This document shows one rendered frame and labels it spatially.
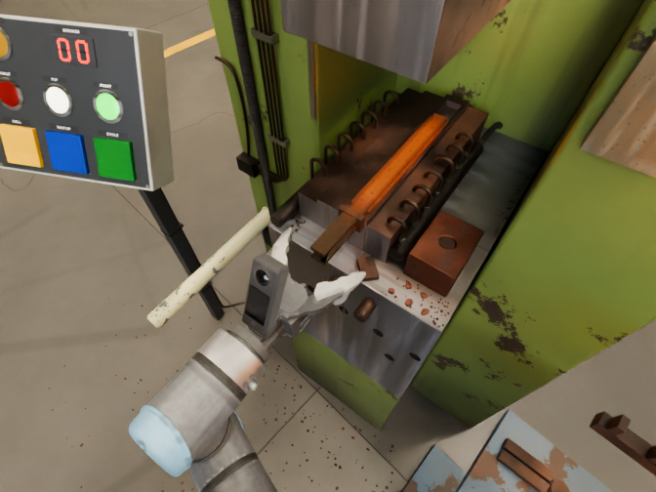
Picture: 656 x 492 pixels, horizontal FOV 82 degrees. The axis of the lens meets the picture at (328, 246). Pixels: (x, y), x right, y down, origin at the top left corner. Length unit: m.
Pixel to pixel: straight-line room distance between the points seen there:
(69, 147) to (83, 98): 0.10
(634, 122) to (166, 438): 0.64
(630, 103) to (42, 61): 0.89
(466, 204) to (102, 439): 1.45
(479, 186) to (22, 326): 1.85
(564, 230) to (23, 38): 0.96
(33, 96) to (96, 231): 1.35
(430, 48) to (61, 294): 1.88
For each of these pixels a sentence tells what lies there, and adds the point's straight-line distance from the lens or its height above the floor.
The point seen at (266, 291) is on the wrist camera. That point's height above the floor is 1.06.
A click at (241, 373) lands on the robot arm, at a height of 1.01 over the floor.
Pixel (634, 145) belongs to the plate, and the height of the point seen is 1.21.
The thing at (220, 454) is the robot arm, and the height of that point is 0.90.
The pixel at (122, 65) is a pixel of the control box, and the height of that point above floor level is 1.15.
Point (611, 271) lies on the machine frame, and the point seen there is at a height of 1.00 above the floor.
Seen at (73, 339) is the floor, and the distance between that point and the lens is 1.93.
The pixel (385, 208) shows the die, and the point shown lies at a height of 0.99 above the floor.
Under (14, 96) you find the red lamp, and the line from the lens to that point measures 0.95.
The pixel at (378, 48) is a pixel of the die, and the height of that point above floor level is 1.29.
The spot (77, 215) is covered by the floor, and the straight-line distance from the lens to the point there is 2.34.
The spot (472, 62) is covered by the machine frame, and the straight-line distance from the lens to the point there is 0.98.
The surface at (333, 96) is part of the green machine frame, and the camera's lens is 0.82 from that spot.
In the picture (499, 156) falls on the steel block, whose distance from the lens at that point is 0.97.
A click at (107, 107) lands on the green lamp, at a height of 1.09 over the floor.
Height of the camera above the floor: 1.50
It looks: 55 degrees down
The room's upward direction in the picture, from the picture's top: straight up
